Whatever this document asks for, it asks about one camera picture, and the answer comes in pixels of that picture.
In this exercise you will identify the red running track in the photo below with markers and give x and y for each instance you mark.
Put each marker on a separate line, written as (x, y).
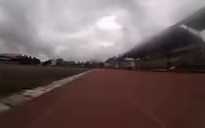
(123, 100)

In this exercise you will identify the pale concrete kerb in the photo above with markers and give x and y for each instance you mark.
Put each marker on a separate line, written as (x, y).
(30, 93)

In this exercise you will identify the low building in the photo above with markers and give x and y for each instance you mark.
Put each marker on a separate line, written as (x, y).
(3, 58)

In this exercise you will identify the grandstand building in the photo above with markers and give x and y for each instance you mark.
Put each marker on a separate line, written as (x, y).
(176, 46)

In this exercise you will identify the row of trees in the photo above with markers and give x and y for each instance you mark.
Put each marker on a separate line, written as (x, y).
(73, 62)

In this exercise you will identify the grass field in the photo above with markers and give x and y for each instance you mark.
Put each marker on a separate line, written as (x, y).
(20, 78)

